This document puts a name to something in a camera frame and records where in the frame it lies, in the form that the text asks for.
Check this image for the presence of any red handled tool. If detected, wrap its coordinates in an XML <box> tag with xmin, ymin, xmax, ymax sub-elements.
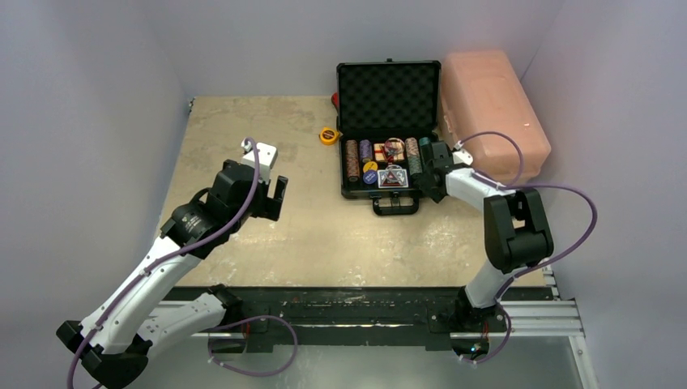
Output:
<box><xmin>331</xmin><ymin>92</ymin><xmax>339</xmax><ymax>109</ymax></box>

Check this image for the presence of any blue small blind button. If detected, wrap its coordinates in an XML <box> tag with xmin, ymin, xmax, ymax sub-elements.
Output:
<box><xmin>362</xmin><ymin>169</ymin><xmax>378</xmax><ymax>185</ymax></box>

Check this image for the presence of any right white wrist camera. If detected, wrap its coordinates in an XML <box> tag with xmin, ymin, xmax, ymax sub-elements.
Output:
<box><xmin>451</xmin><ymin>142</ymin><xmax>474</xmax><ymax>167</ymax></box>

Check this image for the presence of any purple poker chip roll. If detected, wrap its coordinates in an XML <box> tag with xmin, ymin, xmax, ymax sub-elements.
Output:
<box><xmin>359</xmin><ymin>139</ymin><xmax>374</xmax><ymax>164</ymax></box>

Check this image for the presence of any black poker case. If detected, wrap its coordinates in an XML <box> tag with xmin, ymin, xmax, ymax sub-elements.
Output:
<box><xmin>336</xmin><ymin>59</ymin><xmax>442</xmax><ymax>216</ymax></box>

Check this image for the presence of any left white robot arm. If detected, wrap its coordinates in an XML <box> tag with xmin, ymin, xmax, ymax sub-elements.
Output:
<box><xmin>56</xmin><ymin>156</ymin><xmax>288</xmax><ymax>388</ymax></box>

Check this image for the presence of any clear all in triangle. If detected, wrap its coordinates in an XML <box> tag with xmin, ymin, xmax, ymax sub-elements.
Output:
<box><xmin>378</xmin><ymin>165</ymin><xmax>406</xmax><ymax>186</ymax></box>

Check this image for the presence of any black table rail frame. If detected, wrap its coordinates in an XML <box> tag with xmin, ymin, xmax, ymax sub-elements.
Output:
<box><xmin>109</xmin><ymin>285</ymin><xmax>586</xmax><ymax>356</ymax></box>

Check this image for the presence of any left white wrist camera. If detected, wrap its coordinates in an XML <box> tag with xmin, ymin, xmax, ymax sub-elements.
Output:
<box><xmin>241</xmin><ymin>139</ymin><xmax>279</xmax><ymax>182</ymax></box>

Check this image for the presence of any clear round dealer button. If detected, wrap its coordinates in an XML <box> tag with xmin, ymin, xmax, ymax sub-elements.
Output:
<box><xmin>383</xmin><ymin>138</ymin><xmax>405</xmax><ymax>160</ymax></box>

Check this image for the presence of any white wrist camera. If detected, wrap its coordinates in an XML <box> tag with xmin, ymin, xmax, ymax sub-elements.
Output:
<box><xmin>241</xmin><ymin>139</ymin><xmax>279</xmax><ymax>182</ymax></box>
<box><xmin>451</xmin><ymin>142</ymin><xmax>474</xmax><ymax>167</ymax></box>

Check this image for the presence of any yellow big blind button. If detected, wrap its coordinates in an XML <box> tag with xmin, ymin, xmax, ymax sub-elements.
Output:
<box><xmin>362</xmin><ymin>161</ymin><xmax>378</xmax><ymax>173</ymax></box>

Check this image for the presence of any red black chip roll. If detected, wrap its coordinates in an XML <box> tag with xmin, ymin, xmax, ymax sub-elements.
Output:
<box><xmin>345</xmin><ymin>159</ymin><xmax>361</xmax><ymax>182</ymax></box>

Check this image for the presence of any yellow tape measure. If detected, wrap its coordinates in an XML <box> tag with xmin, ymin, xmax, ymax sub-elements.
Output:
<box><xmin>318</xmin><ymin>127</ymin><xmax>340</xmax><ymax>146</ymax></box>

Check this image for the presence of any pink poker chip roll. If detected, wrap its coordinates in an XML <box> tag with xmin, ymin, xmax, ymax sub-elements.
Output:
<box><xmin>404</xmin><ymin>137</ymin><xmax>420</xmax><ymax>160</ymax></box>

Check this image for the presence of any pink plastic storage box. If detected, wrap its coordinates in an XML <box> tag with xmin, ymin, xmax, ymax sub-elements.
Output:
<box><xmin>437</xmin><ymin>50</ymin><xmax>551</xmax><ymax>183</ymax></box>

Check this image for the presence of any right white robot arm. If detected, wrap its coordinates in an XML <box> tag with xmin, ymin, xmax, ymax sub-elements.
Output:
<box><xmin>413</xmin><ymin>138</ymin><xmax>554</xmax><ymax>330</ymax></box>

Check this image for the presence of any brown poker chip roll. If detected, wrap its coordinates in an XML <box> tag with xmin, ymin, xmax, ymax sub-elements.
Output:
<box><xmin>344</xmin><ymin>139</ymin><xmax>359</xmax><ymax>164</ymax></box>

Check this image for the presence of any blue card deck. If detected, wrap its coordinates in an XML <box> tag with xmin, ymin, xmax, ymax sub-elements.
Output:
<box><xmin>377</xmin><ymin>169</ymin><xmax>409</xmax><ymax>189</ymax></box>

